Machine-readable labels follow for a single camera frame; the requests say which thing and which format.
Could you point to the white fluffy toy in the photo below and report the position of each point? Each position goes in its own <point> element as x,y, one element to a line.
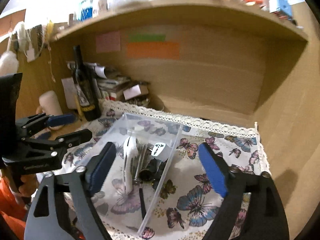
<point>8,63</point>

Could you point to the stack of books and papers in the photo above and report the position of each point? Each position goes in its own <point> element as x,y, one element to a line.
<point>109,83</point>

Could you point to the white notepad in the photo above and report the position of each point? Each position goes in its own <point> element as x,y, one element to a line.
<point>70,92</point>

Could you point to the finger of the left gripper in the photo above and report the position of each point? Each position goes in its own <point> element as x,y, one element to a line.
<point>66,141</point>
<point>50,121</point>

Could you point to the butterfly print lace cloth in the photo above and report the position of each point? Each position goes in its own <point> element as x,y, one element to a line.
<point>186,204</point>

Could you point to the black gold tube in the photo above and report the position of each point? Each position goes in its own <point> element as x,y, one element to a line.
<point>153,171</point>

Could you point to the orange sticky note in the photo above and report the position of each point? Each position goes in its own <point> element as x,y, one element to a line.
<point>153,50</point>

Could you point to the pink sticky note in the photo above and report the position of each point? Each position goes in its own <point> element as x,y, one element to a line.
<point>108,42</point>

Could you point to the small white cardboard box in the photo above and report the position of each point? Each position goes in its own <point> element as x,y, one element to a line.
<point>135,91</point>

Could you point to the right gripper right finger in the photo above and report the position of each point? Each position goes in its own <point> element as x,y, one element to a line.
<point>265,218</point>

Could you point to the clear plastic box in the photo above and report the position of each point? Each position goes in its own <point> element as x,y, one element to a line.
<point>135,164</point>

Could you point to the pink cylindrical container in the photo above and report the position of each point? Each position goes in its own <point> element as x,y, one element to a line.
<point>49,104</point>

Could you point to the metal tool set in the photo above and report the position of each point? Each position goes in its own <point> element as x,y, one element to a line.
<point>141,158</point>

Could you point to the orange sleeve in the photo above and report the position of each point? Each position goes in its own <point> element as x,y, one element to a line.
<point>12,212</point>

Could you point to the white travel adapter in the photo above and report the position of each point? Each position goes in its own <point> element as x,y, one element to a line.
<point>161,151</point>

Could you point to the wooden shelf unit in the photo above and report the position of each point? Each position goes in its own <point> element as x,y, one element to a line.
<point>213,59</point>

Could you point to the person's left hand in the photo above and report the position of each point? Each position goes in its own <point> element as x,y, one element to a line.
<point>28,186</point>

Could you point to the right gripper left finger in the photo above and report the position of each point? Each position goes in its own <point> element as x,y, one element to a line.
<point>48,217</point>

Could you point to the dark wine bottle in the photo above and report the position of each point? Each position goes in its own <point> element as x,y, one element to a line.
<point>84,84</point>

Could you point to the green sticky note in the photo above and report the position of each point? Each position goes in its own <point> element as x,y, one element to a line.
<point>146,38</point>

